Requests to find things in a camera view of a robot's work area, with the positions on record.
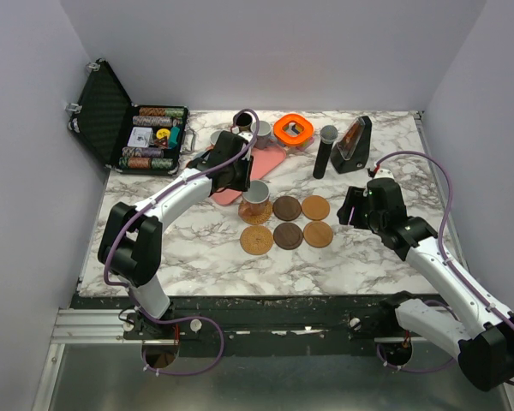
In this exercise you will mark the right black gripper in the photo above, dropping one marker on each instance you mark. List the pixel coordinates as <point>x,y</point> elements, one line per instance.
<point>348,210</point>

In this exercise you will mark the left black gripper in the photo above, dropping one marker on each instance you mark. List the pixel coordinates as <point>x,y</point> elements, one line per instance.
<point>243,185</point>

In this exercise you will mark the grey mug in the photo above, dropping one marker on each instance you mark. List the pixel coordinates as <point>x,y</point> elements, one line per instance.
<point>265,135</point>

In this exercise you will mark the pink mug front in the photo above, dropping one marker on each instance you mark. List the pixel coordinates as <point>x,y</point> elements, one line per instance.
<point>254,200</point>

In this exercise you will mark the light wood coaster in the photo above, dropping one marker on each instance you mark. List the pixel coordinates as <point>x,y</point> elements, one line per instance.
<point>315,208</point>
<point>318,234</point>

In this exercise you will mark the large woven rattan coaster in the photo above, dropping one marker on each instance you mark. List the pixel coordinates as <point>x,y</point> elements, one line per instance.
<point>259,217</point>

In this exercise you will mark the dark wood coaster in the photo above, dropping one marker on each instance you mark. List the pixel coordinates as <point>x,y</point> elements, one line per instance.
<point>288,236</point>
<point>286,208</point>

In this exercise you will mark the small woven rattan coaster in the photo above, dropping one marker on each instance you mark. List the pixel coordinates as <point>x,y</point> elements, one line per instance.
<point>256,240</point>

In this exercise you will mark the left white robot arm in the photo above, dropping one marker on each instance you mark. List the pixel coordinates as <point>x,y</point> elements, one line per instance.
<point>131,245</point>

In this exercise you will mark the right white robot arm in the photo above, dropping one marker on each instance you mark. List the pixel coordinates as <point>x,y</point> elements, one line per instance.
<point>480,335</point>

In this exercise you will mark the black gold mug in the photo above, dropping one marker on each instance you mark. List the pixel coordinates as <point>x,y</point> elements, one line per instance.
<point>243,122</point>

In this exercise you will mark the pink serving tray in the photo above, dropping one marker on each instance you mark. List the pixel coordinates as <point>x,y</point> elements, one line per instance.
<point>265,161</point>

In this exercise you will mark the orange lid container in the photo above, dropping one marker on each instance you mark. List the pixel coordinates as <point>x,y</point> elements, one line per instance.
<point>294,131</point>

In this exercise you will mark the black poker chip case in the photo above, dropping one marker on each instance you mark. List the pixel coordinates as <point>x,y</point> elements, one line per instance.
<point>122,135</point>

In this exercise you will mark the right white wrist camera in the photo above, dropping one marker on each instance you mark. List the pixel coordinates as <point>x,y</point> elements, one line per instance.
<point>378,172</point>

